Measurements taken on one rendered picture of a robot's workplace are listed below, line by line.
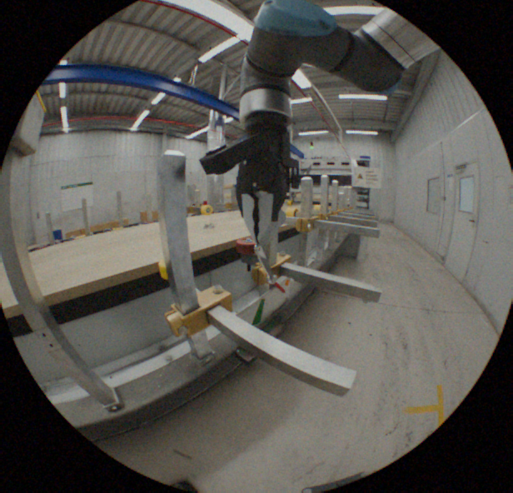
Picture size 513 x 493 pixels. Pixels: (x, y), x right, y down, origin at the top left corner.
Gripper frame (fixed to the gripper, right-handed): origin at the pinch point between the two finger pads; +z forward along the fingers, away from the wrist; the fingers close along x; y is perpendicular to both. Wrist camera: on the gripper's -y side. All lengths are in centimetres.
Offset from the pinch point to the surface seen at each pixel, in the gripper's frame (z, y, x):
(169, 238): -2.0, -12.2, 6.1
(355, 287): 12.4, 16.7, -15.9
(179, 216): -4.9, -10.3, 6.1
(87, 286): 8.8, -30.5, 24.7
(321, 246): 18, 62, 7
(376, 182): -38, 266, -24
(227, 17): -132, 19, 39
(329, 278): 11.9, 17.1, -8.9
